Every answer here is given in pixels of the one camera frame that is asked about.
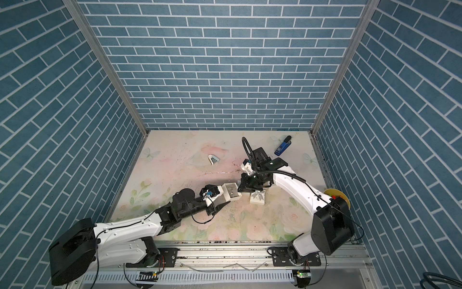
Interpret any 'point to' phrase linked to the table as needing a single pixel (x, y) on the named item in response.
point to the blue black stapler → (284, 146)
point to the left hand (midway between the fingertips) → (229, 196)
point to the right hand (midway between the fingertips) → (240, 190)
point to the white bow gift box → (258, 197)
